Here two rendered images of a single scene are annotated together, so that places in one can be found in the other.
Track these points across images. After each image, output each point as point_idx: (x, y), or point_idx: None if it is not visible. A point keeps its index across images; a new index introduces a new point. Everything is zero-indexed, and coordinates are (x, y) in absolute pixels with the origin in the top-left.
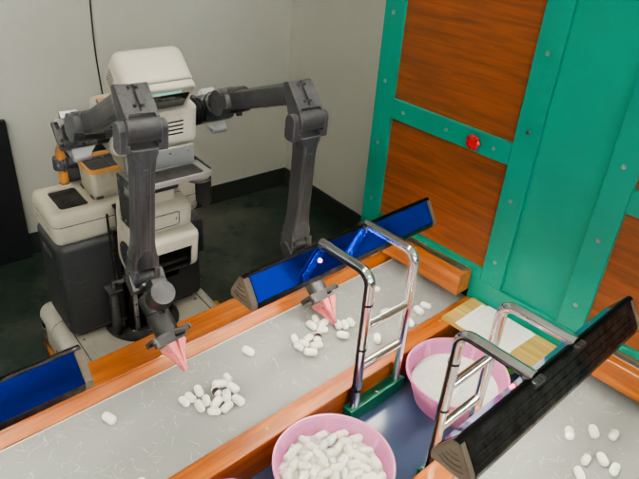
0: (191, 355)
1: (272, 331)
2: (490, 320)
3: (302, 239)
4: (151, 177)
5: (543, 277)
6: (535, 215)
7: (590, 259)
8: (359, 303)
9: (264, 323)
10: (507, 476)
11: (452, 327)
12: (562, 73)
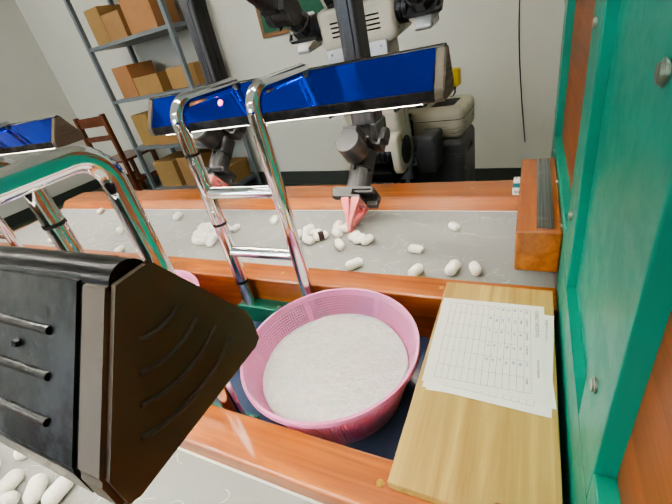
0: (256, 208)
1: (315, 218)
2: (504, 332)
3: (369, 128)
4: (193, 19)
5: (599, 270)
6: (621, 46)
7: (638, 196)
8: (415, 232)
9: (322, 211)
10: None
11: None
12: None
